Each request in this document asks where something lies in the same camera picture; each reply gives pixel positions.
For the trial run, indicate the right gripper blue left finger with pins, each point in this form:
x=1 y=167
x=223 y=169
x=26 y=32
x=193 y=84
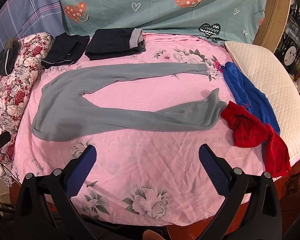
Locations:
x=44 y=206

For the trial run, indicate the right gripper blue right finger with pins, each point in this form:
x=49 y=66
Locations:
x=262 y=218

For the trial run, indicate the grey fleece pants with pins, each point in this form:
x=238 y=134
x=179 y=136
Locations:
x=92 y=100

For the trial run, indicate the red rose floral bolster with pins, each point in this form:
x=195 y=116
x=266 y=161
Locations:
x=15 y=89

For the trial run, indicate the red garment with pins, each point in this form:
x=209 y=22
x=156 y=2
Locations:
x=249 y=132

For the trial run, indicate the dark grey folded garment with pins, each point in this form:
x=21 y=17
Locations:
x=8 y=56

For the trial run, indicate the pink floral bed sheet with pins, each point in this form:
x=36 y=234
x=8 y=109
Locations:
x=140 y=177

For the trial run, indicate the blue garment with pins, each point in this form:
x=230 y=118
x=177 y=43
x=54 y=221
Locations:
x=248 y=96

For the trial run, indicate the folded dark navy pants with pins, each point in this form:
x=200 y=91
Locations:
x=66 y=49

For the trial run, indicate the cream quilted pillow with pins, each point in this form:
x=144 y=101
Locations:
x=269 y=76

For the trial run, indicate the blue plaid pillow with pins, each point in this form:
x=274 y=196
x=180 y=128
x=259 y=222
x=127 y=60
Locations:
x=21 y=18

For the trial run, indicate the folded navy pants grey cuff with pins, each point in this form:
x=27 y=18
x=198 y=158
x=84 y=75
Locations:
x=117 y=42

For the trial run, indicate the teal heart print quilt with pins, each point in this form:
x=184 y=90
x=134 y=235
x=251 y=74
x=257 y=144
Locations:
x=214 y=20

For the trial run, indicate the wooden headboard frame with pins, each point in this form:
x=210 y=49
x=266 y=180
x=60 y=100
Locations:
x=271 y=29

